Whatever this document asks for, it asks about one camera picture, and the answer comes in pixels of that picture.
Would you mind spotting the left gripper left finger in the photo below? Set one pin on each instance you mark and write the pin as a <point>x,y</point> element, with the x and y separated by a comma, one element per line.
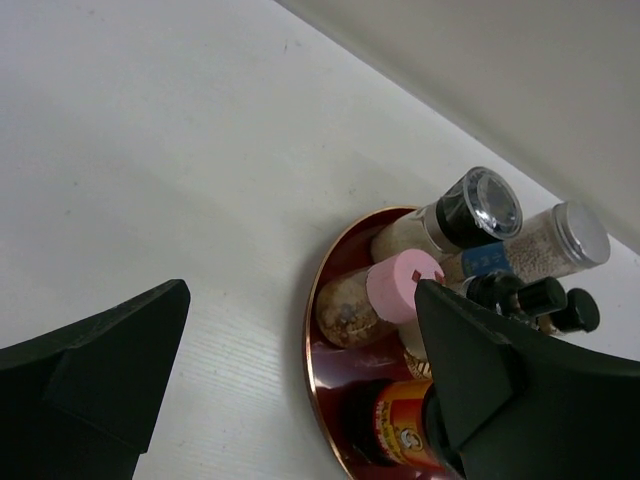
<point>82,401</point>

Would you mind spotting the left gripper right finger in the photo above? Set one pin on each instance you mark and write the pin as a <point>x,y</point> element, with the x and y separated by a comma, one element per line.
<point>511,403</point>

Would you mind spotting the black cap sauce bottle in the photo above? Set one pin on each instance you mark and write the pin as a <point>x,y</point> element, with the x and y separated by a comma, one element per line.
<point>543,305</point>

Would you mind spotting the red cap sauce jar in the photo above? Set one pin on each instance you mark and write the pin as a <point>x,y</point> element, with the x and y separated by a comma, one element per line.
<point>384,421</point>

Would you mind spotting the silver cap pepper jar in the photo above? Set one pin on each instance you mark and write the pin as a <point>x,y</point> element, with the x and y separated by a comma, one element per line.
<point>563,240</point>

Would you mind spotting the pink cap spice jar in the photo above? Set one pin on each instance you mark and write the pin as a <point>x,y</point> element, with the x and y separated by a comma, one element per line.
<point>366,305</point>

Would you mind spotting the black clear cap grinder jar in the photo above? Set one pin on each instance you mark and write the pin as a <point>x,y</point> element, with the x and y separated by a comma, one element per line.
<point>481,208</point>

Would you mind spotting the red round tray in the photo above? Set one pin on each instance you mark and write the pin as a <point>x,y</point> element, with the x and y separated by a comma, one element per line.
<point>330,370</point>

